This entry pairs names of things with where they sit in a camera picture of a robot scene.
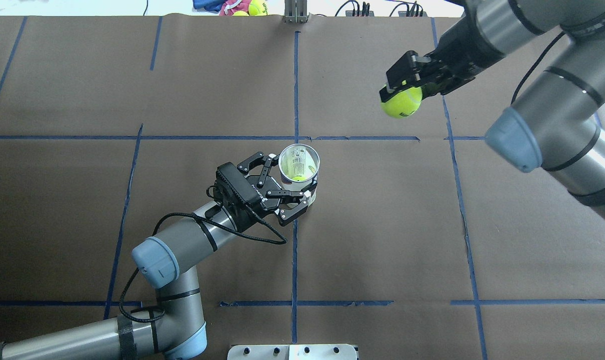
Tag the clear plastic tennis ball can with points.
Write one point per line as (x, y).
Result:
(298, 158)

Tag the tennis balls beside cloth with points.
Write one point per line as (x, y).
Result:
(258, 8)

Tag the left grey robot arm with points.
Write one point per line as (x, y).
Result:
(167, 259)

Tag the blue cloth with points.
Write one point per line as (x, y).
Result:
(208, 5)

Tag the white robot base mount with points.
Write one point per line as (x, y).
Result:
(323, 351)

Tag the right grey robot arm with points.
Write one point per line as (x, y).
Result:
(548, 125)

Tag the aluminium frame post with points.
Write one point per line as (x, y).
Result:
(295, 12)

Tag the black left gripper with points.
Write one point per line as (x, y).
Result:
(259, 191)

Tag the pink cloth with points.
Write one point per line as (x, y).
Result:
(235, 8)

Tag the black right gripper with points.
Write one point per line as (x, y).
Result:
(458, 64)

